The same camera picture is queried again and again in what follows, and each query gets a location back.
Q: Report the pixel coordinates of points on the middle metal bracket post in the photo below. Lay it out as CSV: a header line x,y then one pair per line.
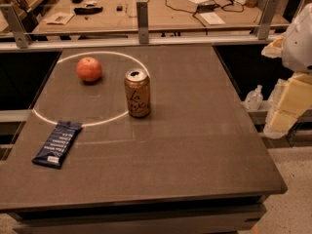
x,y
142,22

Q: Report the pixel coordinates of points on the white card on desk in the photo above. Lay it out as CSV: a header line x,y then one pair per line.
x,y
212,18

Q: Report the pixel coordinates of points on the red apple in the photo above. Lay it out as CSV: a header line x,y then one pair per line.
x,y
88,69

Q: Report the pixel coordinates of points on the left metal bracket post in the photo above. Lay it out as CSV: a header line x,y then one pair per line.
x,y
22,39

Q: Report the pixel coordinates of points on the black power adapter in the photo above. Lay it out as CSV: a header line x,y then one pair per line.
x,y
206,7

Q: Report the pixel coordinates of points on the right metal bracket post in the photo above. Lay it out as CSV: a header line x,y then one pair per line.
x,y
267,16

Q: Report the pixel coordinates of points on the dark blue snack bar wrapper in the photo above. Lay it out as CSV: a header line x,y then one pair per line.
x,y
56,147

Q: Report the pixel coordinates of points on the metal bracket post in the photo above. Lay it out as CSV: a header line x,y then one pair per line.
x,y
22,39
142,22
267,16

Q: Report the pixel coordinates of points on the beige paper packet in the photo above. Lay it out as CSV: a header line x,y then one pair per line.
x,y
59,18

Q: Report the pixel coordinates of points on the orange LaCroix soda can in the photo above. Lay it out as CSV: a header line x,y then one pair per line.
x,y
137,89

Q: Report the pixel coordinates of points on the clear sanitizer bottle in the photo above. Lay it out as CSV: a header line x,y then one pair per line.
x,y
254,99

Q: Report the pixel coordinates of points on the horizontal metal rail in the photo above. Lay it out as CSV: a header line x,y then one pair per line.
x,y
46,46

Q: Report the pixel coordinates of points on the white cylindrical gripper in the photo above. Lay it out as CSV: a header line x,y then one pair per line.
x,y
299,46

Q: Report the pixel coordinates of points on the black oblong device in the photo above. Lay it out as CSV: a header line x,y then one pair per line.
x,y
88,11

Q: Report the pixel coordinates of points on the wooden background desk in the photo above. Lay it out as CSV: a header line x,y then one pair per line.
x,y
163,15

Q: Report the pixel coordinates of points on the small black block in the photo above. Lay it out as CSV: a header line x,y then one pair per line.
x,y
119,8

